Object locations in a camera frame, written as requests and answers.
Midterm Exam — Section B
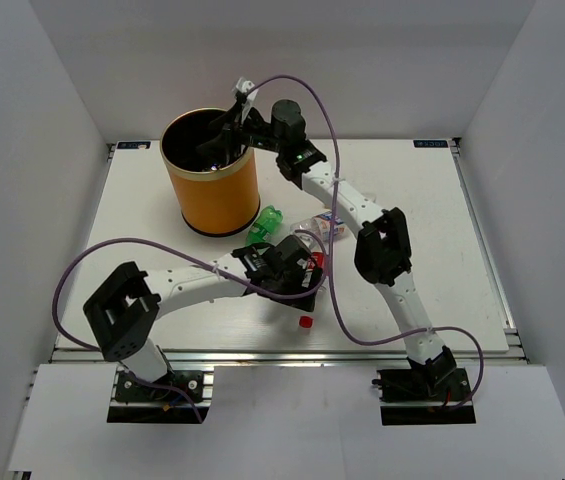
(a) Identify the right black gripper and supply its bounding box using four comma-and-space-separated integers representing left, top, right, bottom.
198, 101, 287, 165

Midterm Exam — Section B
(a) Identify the large clear bottle red label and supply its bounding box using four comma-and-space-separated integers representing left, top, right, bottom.
298, 250, 326, 335

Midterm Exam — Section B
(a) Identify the clear bottle blue white label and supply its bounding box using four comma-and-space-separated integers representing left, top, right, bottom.
289, 211, 346, 248

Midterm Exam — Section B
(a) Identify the green plastic bottle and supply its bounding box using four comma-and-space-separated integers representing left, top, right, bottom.
245, 205, 283, 246

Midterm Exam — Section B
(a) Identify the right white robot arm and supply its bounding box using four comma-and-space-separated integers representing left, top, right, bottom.
196, 100, 456, 399

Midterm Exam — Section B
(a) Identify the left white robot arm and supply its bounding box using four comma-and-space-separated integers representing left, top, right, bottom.
83, 235, 325, 399

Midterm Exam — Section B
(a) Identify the orange cylindrical bin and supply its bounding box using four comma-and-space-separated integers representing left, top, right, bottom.
159, 108, 261, 237

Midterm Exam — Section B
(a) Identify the left blue corner sticker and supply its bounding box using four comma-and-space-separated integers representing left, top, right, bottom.
116, 141, 151, 150

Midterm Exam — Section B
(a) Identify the blue corner sticker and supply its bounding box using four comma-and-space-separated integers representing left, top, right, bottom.
116, 141, 151, 150
413, 139, 448, 149

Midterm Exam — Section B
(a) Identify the right blue corner sticker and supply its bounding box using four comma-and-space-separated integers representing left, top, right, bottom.
413, 139, 448, 149

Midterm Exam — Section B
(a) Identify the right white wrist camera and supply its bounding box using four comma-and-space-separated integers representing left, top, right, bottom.
233, 77, 258, 123

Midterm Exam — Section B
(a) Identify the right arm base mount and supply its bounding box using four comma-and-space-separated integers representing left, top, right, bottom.
371, 368, 476, 426

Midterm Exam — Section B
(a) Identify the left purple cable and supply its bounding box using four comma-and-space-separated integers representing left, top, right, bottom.
51, 237, 328, 421

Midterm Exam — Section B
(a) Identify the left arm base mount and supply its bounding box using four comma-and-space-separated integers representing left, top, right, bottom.
107, 367, 213, 425

